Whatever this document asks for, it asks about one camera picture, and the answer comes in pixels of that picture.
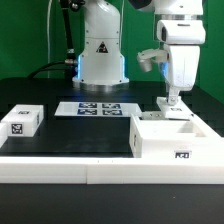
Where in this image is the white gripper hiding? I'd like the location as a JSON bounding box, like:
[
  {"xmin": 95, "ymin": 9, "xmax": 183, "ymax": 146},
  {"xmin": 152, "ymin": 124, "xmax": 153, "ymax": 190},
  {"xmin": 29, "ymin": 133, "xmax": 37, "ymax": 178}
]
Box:
[{"xmin": 163, "ymin": 44, "xmax": 200, "ymax": 105}]

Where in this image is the white cabinet body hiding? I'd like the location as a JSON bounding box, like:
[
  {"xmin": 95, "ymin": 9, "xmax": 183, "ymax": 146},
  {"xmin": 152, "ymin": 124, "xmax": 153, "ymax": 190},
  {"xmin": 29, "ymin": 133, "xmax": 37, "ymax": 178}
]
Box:
[{"xmin": 129, "ymin": 115, "xmax": 205, "ymax": 159}]

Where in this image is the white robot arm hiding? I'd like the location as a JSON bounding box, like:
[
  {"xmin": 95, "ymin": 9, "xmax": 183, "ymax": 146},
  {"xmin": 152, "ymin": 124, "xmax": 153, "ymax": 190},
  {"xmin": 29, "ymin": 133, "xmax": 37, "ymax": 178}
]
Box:
[{"xmin": 59, "ymin": 0, "xmax": 205, "ymax": 105}]

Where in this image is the white cabinet top box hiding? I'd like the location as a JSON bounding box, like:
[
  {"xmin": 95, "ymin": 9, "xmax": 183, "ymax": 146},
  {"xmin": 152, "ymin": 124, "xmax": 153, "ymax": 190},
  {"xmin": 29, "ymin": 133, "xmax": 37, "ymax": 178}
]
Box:
[{"xmin": 1, "ymin": 104, "xmax": 44, "ymax": 137}]

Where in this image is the white U-shaped obstacle fence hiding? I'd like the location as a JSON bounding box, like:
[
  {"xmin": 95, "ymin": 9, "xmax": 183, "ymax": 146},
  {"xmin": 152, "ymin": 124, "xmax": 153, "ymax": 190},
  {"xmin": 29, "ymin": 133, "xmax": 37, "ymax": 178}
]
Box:
[{"xmin": 0, "ymin": 116, "xmax": 224, "ymax": 184}]

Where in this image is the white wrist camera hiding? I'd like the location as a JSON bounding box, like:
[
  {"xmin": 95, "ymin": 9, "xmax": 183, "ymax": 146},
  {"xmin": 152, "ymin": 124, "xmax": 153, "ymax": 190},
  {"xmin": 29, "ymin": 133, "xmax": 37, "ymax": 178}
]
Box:
[{"xmin": 137, "ymin": 49, "xmax": 167, "ymax": 72}]

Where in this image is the black cable conduit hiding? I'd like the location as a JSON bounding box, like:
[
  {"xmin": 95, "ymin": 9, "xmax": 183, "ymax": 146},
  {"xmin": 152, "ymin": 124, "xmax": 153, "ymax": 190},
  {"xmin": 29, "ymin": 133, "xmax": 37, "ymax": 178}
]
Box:
[{"xmin": 27, "ymin": 0, "xmax": 83, "ymax": 80}]

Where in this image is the white marker base plate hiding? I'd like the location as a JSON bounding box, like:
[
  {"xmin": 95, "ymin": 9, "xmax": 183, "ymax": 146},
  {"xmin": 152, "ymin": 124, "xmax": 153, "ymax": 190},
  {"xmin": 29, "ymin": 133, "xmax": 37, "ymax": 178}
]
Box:
[{"xmin": 55, "ymin": 102, "xmax": 142, "ymax": 117}]

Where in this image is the white thin cable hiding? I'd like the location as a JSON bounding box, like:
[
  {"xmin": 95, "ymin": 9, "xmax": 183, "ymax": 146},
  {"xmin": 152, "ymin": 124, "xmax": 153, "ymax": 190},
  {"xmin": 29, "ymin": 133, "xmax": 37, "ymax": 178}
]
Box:
[{"xmin": 46, "ymin": 0, "xmax": 54, "ymax": 79}]

